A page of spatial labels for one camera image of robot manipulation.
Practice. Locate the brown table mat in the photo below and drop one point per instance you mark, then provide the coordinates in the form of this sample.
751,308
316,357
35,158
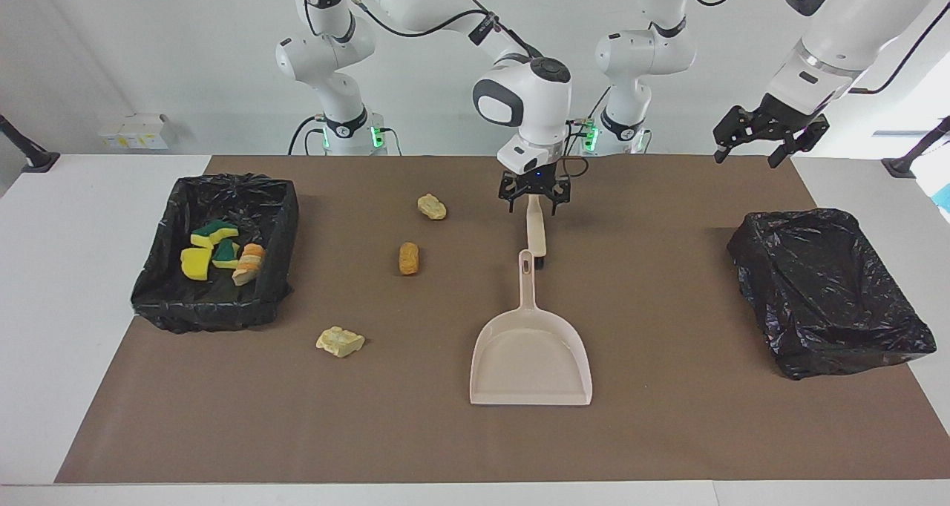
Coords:
475,439

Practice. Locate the beige plastic dustpan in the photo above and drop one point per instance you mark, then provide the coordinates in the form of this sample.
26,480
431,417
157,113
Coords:
531,365

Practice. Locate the beige hand brush black bristles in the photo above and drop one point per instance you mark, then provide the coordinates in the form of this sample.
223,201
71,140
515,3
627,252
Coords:
536,228

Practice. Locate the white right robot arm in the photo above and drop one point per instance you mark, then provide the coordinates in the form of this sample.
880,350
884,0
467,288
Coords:
519,98

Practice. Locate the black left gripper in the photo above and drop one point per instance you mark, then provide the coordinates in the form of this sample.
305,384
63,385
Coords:
783,116

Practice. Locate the brown oval sponge piece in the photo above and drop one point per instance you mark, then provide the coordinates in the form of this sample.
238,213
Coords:
409,259

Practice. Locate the white wall socket box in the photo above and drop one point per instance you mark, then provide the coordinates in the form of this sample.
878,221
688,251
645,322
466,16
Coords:
141,131

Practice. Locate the black bag lined bin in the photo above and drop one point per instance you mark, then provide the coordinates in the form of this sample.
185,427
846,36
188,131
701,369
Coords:
831,298
163,298

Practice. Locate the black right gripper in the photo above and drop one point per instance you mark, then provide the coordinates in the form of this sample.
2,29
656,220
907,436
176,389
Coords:
536,179

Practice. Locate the beige orange-striped sponge piece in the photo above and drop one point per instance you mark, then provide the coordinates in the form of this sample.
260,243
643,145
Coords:
249,263

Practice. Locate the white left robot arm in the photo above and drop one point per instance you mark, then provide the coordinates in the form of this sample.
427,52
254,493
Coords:
824,53

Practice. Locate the blue item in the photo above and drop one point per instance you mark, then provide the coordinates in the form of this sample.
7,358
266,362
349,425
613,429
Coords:
944,198

